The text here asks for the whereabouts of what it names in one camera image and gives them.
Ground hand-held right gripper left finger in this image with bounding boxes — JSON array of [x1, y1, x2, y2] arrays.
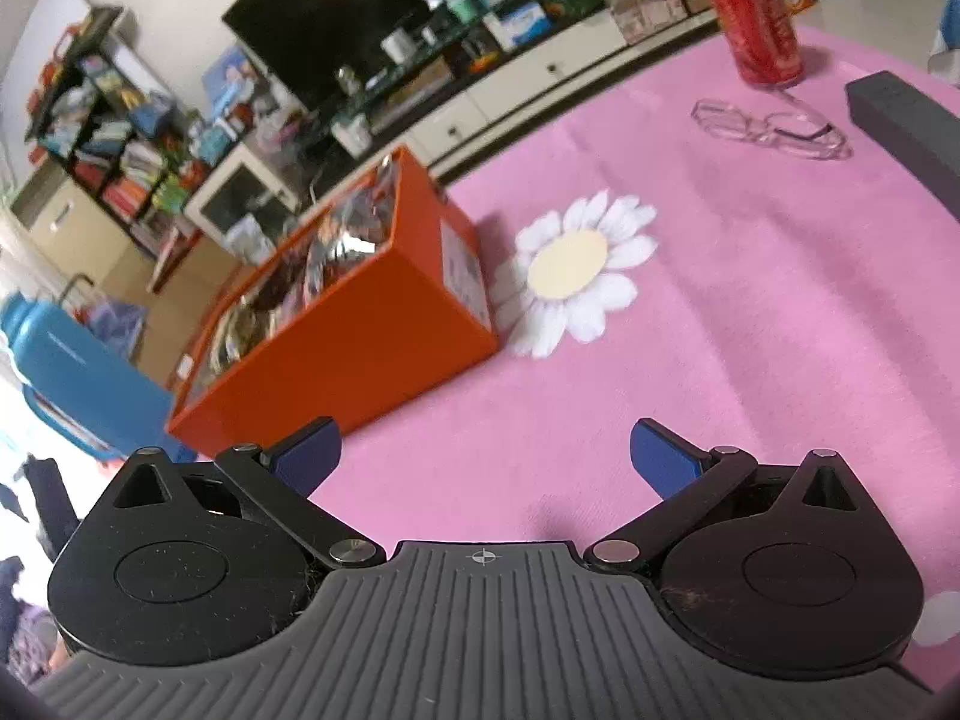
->
[[109, 417, 387, 569]]

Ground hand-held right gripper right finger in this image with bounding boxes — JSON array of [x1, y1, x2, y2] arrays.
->
[[585, 418, 863, 571]]

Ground orange cardboard box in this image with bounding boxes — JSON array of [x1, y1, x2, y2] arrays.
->
[[165, 146, 500, 458]]

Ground brown chocolate packet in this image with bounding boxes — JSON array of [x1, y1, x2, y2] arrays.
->
[[259, 255, 316, 316]]

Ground pink flowered tablecloth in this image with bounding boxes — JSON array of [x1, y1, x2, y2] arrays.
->
[[172, 22, 960, 691]]

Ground blue thermos flask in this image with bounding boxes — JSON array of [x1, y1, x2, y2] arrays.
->
[[0, 296, 173, 462]]

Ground white glass-door cabinet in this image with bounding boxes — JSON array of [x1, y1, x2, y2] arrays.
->
[[184, 142, 316, 265]]

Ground beige standing air conditioner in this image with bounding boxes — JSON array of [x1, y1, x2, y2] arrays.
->
[[11, 165, 143, 295]]

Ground clear eyeglasses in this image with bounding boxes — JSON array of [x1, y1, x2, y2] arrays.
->
[[690, 97, 854, 166]]

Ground black bookshelf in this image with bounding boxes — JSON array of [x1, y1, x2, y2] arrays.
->
[[22, 7, 212, 242]]

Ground framed picture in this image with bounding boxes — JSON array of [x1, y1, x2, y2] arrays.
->
[[202, 45, 260, 118]]

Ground white television stand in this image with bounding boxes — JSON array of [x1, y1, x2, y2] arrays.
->
[[330, 7, 721, 177]]

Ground dark grey case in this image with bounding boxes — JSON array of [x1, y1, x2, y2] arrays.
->
[[846, 71, 960, 220]]

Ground red soda can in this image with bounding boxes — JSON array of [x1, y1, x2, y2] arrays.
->
[[701, 0, 807, 87]]

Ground black television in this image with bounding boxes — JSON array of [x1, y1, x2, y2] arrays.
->
[[221, 0, 556, 115]]

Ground blue tissue box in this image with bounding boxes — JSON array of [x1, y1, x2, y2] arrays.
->
[[487, 4, 554, 51]]

